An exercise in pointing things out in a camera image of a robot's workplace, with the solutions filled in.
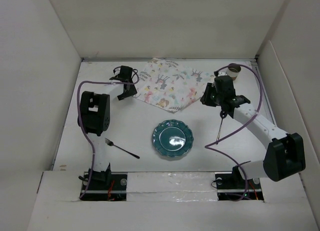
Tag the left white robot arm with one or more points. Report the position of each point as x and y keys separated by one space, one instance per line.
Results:
x=94 y=110

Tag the teal scalloped plate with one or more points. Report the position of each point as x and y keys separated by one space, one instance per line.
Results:
x=172 y=138

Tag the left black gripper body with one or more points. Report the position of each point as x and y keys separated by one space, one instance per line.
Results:
x=128 y=93

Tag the brown paper cup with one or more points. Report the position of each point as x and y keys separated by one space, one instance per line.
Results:
x=233 y=70

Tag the black metal fork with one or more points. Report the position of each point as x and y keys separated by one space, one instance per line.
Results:
x=110 y=143

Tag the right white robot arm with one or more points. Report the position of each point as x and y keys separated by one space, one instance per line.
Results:
x=284 y=152

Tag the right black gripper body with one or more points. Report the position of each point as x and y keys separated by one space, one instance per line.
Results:
x=210 y=98

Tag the animal print cloth napkin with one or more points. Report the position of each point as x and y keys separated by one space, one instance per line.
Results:
x=171 y=86

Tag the metal spoon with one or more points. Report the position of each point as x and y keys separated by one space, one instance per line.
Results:
x=220 y=127

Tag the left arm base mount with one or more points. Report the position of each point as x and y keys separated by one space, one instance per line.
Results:
x=113 y=189

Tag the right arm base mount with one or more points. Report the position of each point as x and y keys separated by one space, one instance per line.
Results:
x=230 y=186

